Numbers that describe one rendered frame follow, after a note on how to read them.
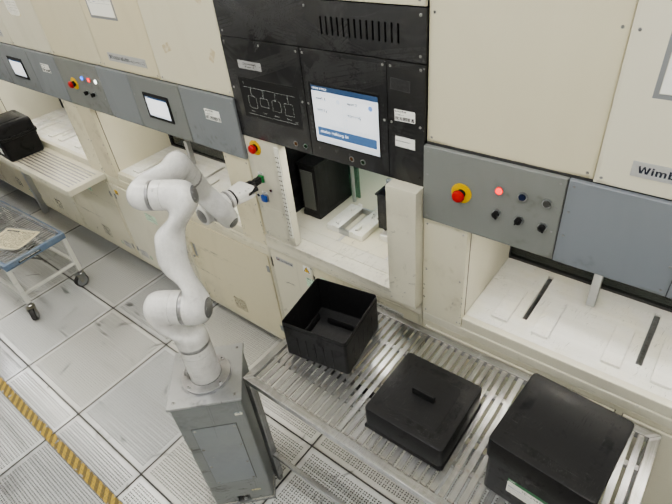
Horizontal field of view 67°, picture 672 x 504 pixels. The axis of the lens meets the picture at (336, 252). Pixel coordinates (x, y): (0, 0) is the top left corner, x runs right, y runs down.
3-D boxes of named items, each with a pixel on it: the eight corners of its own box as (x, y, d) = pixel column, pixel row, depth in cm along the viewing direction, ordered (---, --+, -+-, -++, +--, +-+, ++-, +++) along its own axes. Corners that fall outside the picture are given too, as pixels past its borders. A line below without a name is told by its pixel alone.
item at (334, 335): (321, 306, 219) (316, 277, 209) (379, 325, 207) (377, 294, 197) (287, 352, 201) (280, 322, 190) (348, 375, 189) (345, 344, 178)
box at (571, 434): (479, 484, 152) (487, 438, 137) (523, 419, 168) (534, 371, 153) (575, 550, 136) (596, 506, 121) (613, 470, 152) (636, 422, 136)
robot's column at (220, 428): (215, 508, 231) (165, 410, 184) (219, 452, 253) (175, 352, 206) (276, 498, 232) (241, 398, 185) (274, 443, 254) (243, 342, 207)
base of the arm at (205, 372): (179, 398, 188) (163, 366, 177) (184, 359, 203) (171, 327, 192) (229, 390, 189) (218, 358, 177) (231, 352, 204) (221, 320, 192)
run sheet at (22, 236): (-19, 247, 338) (-20, 245, 337) (7, 226, 355) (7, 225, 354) (17, 252, 329) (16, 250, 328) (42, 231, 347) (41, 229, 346)
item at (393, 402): (363, 425, 172) (361, 402, 164) (408, 367, 189) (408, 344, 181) (441, 472, 157) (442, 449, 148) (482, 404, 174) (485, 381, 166)
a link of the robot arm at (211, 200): (219, 184, 180) (244, 218, 208) (189, 162, 185) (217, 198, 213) (202, 203, 178) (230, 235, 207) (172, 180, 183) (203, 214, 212)
